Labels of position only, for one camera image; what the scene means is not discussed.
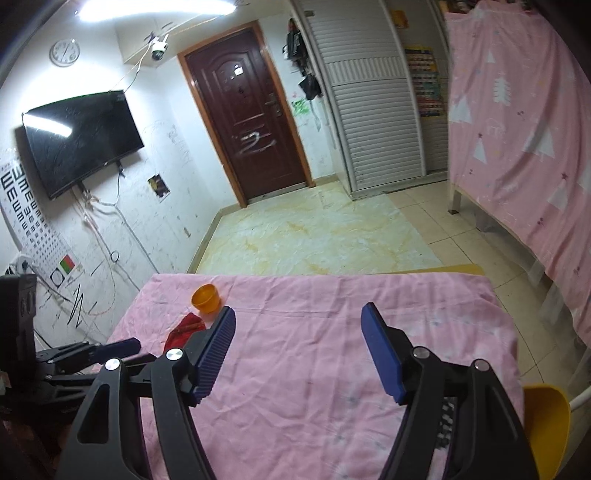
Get colourful wall chart poster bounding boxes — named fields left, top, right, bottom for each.
left=405, top=46, right=445, bottom=117

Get red cloth item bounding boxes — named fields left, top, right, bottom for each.
left=163, top=312, right=206, bottom=353

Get fluorescent ceiling light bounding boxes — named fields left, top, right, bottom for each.
left=78, top=0, right=236, bottom=23

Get wall mounted black television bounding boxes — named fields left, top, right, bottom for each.
left=22, top=91, right=144, bottom=199

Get white security camera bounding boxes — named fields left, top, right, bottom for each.
left=145, top=32, right=169, bottom=62

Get white louvered wardrobe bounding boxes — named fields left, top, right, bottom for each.
left=293, top=1, right=447, bottom=199

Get pink tree pattern curtain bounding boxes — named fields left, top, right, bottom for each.
left=446, top=1, right=590, bottom=340

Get eye chart poster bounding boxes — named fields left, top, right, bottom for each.
left=1, top=160, right=76, bottom=291

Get round white wall clock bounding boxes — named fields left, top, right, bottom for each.
left=49, top=38, right=81, bottom=68

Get pink bed sheet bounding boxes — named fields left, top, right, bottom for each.
left=111, top=272, right=523, bottom=479

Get small orange plastic bowl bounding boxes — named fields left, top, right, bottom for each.
left=191, top=284, right=221, bottom=315

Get dark brown wooden door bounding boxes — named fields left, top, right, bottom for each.
left=177, top=21, right=315, bottom=207

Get black hanging bags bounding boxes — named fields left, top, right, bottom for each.
left=283, top=18, right=322, bottom=101

